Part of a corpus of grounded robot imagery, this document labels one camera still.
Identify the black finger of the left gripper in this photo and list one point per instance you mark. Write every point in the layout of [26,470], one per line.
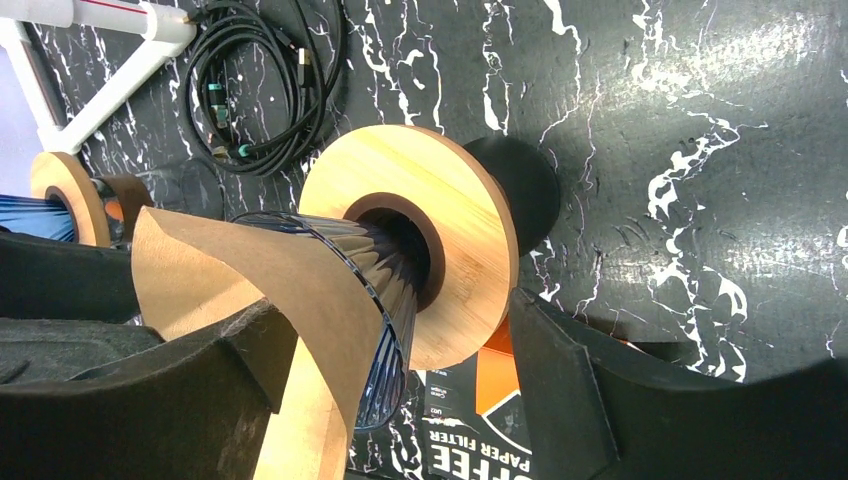
[49,279]
[58,350]

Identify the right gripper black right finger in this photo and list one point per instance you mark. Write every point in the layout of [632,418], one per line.
[599,409]

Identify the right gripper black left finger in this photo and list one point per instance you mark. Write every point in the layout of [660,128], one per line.
[196,407]

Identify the blue plastic dripper cone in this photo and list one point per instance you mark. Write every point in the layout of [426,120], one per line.
[48,219]

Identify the brown paper filter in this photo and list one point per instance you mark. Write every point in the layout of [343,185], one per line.
[191,272]

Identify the orange coffee filter box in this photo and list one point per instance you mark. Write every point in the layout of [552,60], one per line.
[473,419]

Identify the glass carafe with brown collar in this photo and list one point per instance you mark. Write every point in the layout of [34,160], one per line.
[190,187]

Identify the white pvc pipe frame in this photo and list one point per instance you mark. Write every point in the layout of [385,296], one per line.
[78,62]

